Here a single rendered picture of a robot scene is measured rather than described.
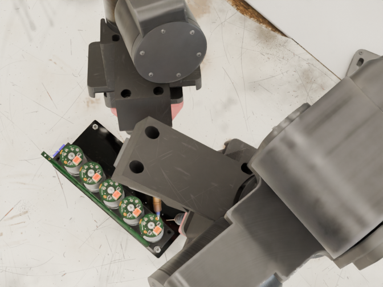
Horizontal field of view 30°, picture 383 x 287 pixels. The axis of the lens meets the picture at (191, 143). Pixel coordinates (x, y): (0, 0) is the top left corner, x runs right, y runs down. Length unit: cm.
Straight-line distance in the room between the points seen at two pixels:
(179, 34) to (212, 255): 19
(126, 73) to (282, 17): 35
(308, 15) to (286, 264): 53
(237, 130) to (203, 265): 45
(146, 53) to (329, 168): 21
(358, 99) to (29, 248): 52
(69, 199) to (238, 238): 44
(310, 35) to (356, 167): 53
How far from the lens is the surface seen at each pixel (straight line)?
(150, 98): 55
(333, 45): 88
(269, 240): 40
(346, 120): 37
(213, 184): 47
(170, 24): 52
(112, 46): 60
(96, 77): 65
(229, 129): 83
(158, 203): 73
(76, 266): 81
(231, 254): 40
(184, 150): 47
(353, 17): 90
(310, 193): 37
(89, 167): 76
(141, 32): 52
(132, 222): 76
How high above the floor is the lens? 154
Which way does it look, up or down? 75 degrees down
